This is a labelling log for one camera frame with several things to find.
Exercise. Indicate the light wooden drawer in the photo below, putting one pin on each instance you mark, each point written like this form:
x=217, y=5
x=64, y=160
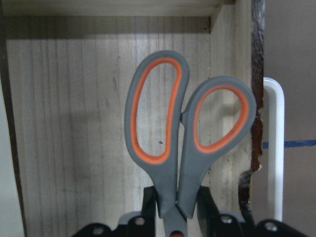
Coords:
x=70, y=64

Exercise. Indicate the grey orange scissors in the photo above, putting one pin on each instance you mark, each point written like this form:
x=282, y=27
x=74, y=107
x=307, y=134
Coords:
x=178, y=172

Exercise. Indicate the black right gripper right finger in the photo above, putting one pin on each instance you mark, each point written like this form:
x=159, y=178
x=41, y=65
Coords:
x=212, y=222

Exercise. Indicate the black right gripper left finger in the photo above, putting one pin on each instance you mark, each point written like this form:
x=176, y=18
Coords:
x=140, y=223

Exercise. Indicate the white drawer handle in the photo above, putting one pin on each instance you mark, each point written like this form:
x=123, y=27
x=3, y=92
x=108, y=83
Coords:
x=275, y=147

